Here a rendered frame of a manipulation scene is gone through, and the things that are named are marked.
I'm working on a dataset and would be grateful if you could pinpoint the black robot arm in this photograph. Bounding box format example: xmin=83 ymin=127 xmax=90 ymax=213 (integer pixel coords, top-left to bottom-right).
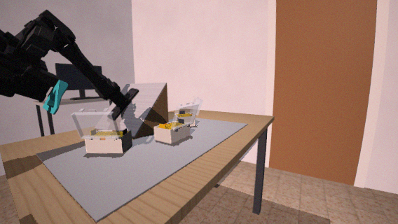
xmin=0 ymin=10 xmax=139 ymax=119

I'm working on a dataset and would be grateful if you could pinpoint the grey bench mat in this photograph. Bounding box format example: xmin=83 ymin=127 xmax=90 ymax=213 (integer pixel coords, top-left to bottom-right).
xmin=36 ymin=118 xmax=248 ymax=222

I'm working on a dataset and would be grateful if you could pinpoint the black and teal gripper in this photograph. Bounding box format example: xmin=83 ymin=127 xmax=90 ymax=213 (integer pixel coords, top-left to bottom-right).
xmin=0 ymin=51 xmax=69 ymax=115

